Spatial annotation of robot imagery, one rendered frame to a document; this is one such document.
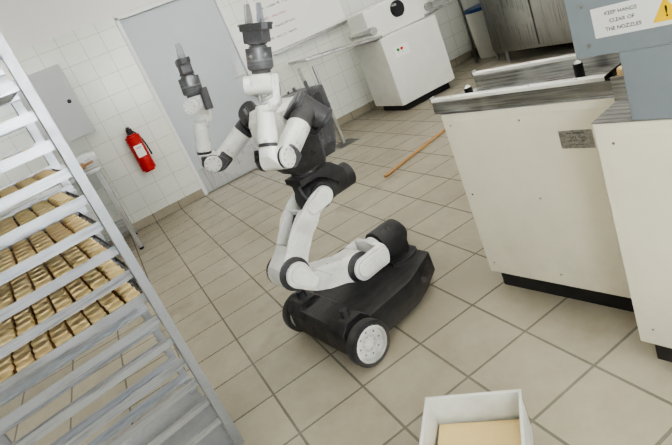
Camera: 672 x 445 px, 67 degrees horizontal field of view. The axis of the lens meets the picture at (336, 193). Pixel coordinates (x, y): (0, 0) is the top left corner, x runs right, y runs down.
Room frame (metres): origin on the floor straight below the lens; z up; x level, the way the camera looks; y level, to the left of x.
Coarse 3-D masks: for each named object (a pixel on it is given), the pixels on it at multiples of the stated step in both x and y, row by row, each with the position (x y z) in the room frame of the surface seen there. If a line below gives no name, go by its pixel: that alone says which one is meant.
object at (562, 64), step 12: (540, 60) 1.89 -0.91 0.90; (552, 60) 1.83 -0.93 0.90; (564, 60) 1.80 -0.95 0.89; (588, 60) 1.73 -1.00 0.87; (600, 60) 1.69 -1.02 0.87; (612, 60) 1.66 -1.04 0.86; (480, 72) 2.11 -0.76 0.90; (492, 72) 2.06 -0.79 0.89; (504, 72) 2.01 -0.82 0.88; (516, 72) 1.97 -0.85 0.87; (528, 72) 1.93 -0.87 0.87; (540, 72) 1.89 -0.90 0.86; (552, 72) 1.85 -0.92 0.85; (564, 72) 1.81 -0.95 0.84; (480, 84) 2.12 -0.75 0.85
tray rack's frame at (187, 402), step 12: (192, 396) 1.86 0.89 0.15; (168, 408) 1.85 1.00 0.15; (180, 408) 1.81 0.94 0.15; (156, 420) 1.80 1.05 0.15; (168, 420) 1.77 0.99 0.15; (192, 420) 1.71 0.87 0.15; (204, 420) 1.68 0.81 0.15; (144, 432) 1.76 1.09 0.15; (156, 432) 1.73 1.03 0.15; (180, 432) 1.67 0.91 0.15; (192, 432) 1.64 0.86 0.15; (216, 432) 1.58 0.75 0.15; (0, 444) 1.58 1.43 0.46; (132, 444) 1.72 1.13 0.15; (144, 444) 1.69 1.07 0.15; (168, 444) 1.63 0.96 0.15; (180, 444) 1.60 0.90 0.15; (204, 444) 1.55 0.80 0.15; (216, 444) 1.52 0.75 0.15; (228, 444) 1.50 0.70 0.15
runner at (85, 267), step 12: (108, 252) 1.51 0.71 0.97; (84, 264) 1.47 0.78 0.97; (96, 264) 1.49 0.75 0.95; (60, 276) 1.44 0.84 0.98; (72, 276) 1.45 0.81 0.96; (48, 288) 1.42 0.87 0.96; (24, 300) 1.38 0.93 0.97; (36, 300) 1.39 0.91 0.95; (0, 312) 1.35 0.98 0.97; (12, 312) 1.36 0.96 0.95
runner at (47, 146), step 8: (40, 144) 1.51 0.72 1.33; (48, 144) 1.52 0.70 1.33; (24, 152) 1.48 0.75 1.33; (32, 152) 1.49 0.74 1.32; (40, 152) 1.50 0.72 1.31; (8, 160) 1.46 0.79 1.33; (16, 160) 1.47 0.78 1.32; (24, 160) 1.48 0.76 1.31; (0, 168) 1.45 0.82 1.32; (8, 168) 1.46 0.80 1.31
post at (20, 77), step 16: (0, 32) 1.51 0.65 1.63; (0, 48) 1.50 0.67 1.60; (16, 64) 1.51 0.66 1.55; (16, 80) 1.50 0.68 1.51; (32, 96) 1.50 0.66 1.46; (48, 112) 1.51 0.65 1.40; (48, 128) 1.50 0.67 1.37; (64, 144) 1.51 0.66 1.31; (64, 160) 1.50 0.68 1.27; (80, 176) 1.50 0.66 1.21; (96, 208) 1.50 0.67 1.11; (112, 224) 1.51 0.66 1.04; (112, 240) 1.50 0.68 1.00; (128, 256) 1.50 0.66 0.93; (144, 288) 1.50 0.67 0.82; (160, 304) 1.51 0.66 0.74; (160, 320) 1.51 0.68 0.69; (176, 336) 1.50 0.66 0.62; (192, 368) 1.50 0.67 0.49; (208, 384) 1.51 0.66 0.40; (208, 400) 1.51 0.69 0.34; (224, 416) 1.50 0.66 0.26
